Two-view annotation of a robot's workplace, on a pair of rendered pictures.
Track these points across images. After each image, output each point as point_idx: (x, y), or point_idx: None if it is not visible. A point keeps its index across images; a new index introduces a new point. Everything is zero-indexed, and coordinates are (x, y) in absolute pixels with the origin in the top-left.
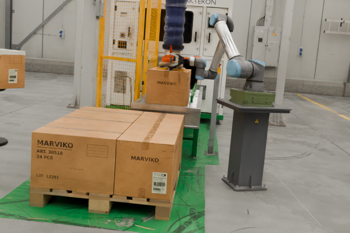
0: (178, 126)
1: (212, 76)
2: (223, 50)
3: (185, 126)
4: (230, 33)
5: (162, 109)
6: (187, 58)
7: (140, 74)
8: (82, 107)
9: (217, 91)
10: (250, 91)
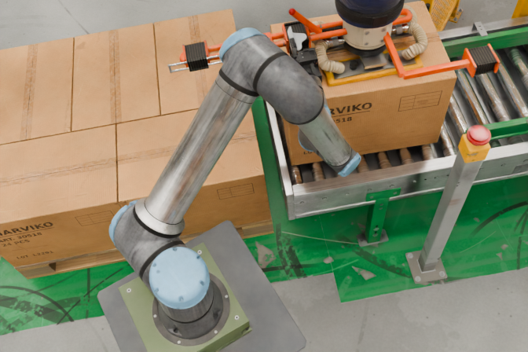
0: (125, 196)
1: (327, 163)
2: (311, 141)
3: (282, 190)
4: (208, 137)
5: (269, 123)
6: (390, 55)
7: None
8: (210, 13)
9: (452, 191)
10: (153, 299)
